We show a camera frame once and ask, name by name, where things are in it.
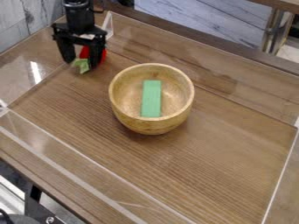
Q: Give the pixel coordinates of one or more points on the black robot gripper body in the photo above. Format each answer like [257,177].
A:
[84,35]

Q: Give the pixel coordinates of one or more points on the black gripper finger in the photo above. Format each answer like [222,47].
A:
[66,49]
[96,48]

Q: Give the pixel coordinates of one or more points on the red plush fruit green leaves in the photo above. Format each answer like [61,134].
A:
[81,61]

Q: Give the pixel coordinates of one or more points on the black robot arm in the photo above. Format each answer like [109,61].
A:
[80,13]

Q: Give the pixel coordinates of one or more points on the wooden bowl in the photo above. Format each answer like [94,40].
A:
[125,93]

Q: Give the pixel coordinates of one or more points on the green rectangular block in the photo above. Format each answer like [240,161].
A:
[150,99]

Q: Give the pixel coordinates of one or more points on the clear acrylic corner bracket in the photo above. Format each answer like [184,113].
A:
[108,25]

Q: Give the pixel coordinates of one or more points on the metal table leg frame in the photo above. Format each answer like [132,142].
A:
[276,30]

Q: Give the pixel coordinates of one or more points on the black table leg bracket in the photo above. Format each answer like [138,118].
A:
[34,210]

